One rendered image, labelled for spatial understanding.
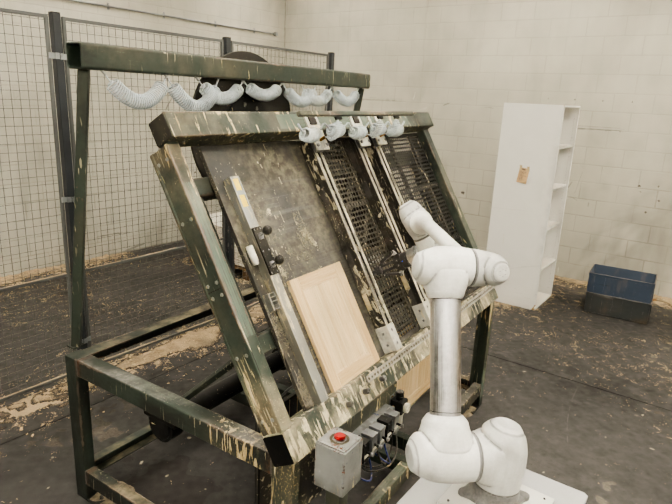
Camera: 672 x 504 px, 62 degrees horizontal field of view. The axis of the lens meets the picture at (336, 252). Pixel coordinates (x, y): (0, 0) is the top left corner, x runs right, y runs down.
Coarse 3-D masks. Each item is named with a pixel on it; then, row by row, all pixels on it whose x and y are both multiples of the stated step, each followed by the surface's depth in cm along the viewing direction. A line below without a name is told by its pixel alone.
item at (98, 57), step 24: (72, 48) 223; (96, 48) 221; (120, 48) 230; (144, 72) 242; (168, 72) 252; (192, 72) 263; (216, 72) 275; (240, 72) 289; (264, 72) 303; (288, 72) 320; (312, 72) 338; (336, 72) 359; (360, 96) 395; (72, 288) 256; (72, 312) 260; (72, 336) 265
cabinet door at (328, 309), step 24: (336, 264) 257; (312, 288) 239; (336, 288) 251; (312, 312) 234; (336, 312) 246; (360, 312) 258; (312, 336) 229; (336, 336) 240; (360, 336) 253; (336, 360) 235; (360, 360) 247; (336, 384) 230
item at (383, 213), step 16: (352, 144) 297; (368, 144) 297; (352, 160) 299; (368, 160) 299; (368, 176) 295; (368, 192) 297; (384, 208) 295; (384, 224) 296; (384, 240) 298; (400, 240) 297; (416, 288) 293; (416, 304) 295
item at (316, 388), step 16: (240, 192) 222; (240, 208) 220; (256, 224) 223; (272, 288) 219; (288, 304) 221; (288, 320) 218; (288, 336) 220; (304, 352) 219; (304, 368) 218; (320, 384) 220; (320, 400) 217
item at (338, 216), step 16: (304, 144) 266; (320, 144) 263; (320, 160) 265; (320, 176) 265; (320, 192) 267; (336, 192) 266; (336, 208) 264; (336, 224) 265; (352, 240) 263; (352, 256) 264; (352, 272) 266; (368, 272) 265; (368, 288) 262; (384, 304) 266; (384, 320) 261; (384, 336) 263; (384, 352) 264
